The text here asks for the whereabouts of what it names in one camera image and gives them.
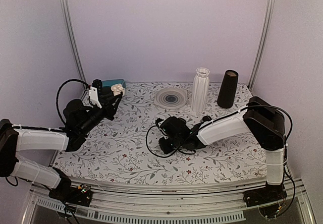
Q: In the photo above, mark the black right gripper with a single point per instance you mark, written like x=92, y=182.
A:
x=166, y=150

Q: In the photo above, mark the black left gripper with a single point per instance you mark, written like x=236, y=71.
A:
x=110, y=110

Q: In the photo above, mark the beige earbud charging case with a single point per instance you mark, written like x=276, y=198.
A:
x=118, y=89

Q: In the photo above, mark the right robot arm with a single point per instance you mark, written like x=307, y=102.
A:
x=265, y=122

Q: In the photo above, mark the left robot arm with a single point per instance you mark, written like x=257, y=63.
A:
x=80, y=120

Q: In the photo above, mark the small black earbud case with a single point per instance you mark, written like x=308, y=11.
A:
x=206, y=119

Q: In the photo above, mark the teal cylindrical speaker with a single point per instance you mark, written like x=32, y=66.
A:
x=110, y=83

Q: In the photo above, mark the floral patterned table mat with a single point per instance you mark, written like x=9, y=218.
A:
x=126, y=149

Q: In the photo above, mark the spiral patterned plate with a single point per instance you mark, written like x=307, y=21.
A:
x=171, y=98

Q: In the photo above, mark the white ribbed vase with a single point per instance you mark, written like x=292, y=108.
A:
x=200, y=89

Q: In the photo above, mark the black cylindrical cup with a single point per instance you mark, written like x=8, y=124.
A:
x=228, y=89

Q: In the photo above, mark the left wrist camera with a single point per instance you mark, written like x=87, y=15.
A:
x=94, y=92

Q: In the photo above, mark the front aluminium rail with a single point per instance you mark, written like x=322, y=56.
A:
x=204, y=203

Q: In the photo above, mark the left aluminium frame post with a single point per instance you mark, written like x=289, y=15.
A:
x=72, y=40

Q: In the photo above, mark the aluminium frame post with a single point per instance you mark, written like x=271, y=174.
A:
x=72, y=40
x=261, y=46

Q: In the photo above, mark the right aluminium frame post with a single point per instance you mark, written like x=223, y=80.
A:
x=261, y=46

